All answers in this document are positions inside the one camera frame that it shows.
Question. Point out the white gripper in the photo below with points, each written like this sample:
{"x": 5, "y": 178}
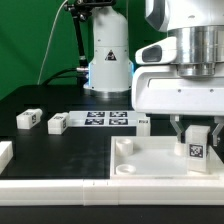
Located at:
{"x": 159, "y": 90}

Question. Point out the white square tabletop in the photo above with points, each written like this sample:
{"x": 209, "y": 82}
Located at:
{"x": 157, "y": 157}

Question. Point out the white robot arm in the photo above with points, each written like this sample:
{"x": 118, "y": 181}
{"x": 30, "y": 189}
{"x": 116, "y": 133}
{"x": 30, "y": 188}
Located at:
{"x": 182, "y": 74}

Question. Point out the white U-shaped fence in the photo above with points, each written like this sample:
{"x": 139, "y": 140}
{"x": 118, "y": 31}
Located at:
{"x": 112, "y": 192}

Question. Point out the white marker tag plate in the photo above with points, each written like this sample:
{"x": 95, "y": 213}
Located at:
{"x": 122, "y": 118}

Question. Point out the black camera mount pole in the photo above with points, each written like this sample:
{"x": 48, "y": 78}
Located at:
{"x": 80, "y": 11}

